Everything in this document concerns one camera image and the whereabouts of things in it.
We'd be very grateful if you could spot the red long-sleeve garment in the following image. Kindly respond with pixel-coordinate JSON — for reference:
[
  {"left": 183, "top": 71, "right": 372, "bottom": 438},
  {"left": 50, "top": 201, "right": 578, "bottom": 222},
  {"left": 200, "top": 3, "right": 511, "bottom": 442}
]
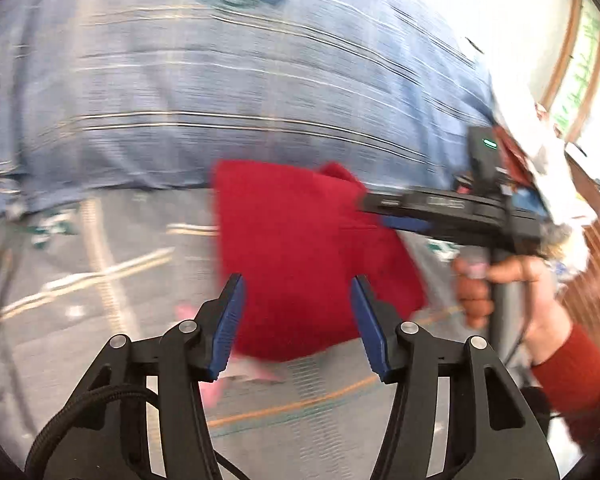
[{"left": 213, "top": 160, "right": 427, "bottom": 362}]

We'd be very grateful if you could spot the red-sleeved right forearm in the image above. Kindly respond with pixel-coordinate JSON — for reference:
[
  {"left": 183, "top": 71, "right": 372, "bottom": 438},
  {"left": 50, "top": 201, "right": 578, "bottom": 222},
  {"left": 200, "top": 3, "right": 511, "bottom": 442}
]
[{"left": 532, "top": 325, "right": 600, "bottom": 448}]

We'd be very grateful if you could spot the person's right hand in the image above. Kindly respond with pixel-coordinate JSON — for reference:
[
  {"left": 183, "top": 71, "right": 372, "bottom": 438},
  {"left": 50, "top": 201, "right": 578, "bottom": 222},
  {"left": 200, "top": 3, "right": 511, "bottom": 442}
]
[{"left": 452, "top": 256, "right": 572, "bottom": 365}]

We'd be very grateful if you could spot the pink small garment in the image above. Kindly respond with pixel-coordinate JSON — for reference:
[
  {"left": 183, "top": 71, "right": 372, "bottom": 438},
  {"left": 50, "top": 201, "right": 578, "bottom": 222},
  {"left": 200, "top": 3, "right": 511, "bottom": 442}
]
[{"left": 174, "top": 301, "right": 286, "bottom": 409}]

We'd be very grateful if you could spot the grey striped bed sheet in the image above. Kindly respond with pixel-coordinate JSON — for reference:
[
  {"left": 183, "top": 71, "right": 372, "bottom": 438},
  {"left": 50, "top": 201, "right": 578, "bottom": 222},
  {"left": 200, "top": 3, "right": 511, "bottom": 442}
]
[{"left": 0, "top": 186, "right": 531, "bottom": 480}]

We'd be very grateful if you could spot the blue plaid duvet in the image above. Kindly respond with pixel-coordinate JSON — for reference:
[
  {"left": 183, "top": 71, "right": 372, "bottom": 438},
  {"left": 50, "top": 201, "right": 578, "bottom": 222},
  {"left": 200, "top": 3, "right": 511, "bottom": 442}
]
[{"left": 0, "top": 0, "right": 493, "bottom": 216}]

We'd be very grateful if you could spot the black braided cable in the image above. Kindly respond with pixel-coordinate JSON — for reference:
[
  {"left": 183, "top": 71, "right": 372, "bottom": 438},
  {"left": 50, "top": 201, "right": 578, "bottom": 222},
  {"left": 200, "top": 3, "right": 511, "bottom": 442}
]
[{"left": 24, "top": 383, "right": 161, "bottom": 480}]

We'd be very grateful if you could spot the wooden window frame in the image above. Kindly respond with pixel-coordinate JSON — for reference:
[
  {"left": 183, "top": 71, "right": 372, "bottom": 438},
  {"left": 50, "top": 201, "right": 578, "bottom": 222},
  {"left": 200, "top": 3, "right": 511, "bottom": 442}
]
[{"left": 540, "top": 0, "right": 600, "bottom": 143}]

